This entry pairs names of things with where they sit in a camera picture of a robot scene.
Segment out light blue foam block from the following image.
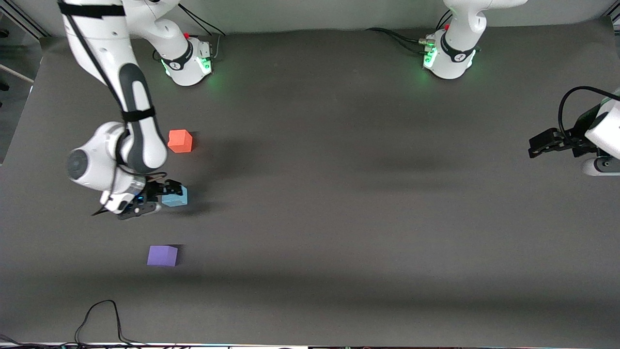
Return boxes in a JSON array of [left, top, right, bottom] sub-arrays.
[[161, 186, 188, 208]]

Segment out orange block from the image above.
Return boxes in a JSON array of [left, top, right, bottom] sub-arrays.
[[168, 129, 193, 154]]

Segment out purple block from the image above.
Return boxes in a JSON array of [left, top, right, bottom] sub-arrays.
[[147, 245, 179, 267]]

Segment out dark grey table mat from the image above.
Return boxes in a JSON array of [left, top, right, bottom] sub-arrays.
[[0, 17, 620, 347]]

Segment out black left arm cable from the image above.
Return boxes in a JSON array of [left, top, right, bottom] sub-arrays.
[[558, 86, 620, 142]]

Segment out black cable on mat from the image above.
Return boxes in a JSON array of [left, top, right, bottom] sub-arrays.
[[74, 300, 146, 346]]

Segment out black right base cable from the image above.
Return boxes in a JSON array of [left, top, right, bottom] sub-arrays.
[[178, 4, 227, 37]]

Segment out black base cable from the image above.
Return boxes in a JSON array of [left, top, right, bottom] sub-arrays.
[[365, 27, 433, 55], [178, 4, 227, 37]]

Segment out black left base cable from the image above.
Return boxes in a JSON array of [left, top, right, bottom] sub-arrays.
[[365, 27, 433, 55]]

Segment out aluminium frame profile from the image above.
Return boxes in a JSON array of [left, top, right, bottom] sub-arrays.
[[0, 0, 49, 40]]

